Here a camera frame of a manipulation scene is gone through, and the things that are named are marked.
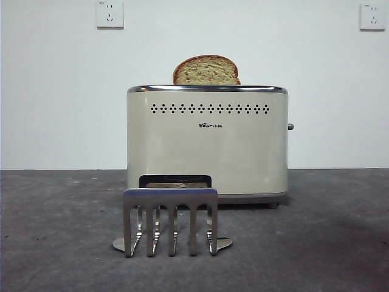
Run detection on brown bread slice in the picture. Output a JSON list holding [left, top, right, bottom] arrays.
[[172, 55, 241, 86]]

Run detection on white wall socket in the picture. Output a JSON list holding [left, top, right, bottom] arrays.
[[97, 0, 125, 30], [359, 2, 386, 32]]

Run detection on cream two-slot toaster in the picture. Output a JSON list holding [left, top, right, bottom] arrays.
[[126, 84, 289, 209]]

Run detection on silver metal toast rack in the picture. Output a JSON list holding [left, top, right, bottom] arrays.
[[111, 174, 233, 258]]

